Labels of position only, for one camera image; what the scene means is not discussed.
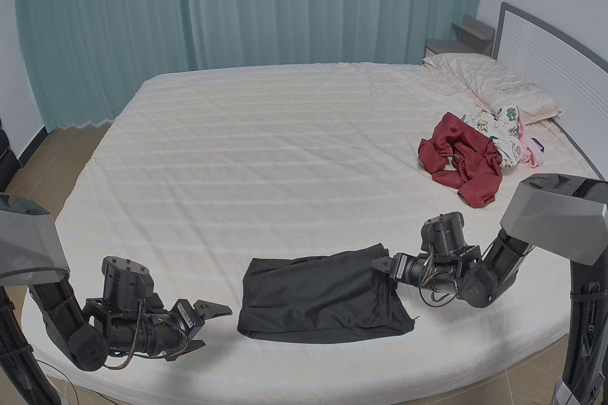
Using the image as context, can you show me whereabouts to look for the bed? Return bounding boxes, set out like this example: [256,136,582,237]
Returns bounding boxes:
[21,2,608,399]

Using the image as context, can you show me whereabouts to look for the black cable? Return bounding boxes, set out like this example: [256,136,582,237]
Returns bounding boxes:
[418,282,458,307]
[0,267,71,280]

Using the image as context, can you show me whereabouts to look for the cream pillow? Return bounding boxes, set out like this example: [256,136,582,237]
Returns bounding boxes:
[423,53,562,125]

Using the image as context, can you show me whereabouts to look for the dark red garment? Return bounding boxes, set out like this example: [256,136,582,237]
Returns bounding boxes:
[418,112,503,208]

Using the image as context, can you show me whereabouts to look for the pink garment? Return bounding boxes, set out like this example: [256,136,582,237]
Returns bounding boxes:
[518,128,544,169]

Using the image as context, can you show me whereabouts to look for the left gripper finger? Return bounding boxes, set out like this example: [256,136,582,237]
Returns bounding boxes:
[166,339,207,362]
[192,300,233,321]

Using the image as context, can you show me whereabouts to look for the white printed pyjama top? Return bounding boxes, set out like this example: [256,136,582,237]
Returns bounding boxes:
[463,105,525,169]

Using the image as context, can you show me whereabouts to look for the black T-shirt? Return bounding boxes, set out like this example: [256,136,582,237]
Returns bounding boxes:
[237,243,419,344]

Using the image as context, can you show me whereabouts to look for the grey bedside table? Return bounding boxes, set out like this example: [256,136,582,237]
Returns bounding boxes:
[425,14,495,58]

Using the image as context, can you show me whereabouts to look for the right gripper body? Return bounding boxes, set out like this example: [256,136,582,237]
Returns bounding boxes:
[389,252,432,291]

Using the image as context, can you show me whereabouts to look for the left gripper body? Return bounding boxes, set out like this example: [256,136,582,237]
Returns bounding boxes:
[135,298,206,357]

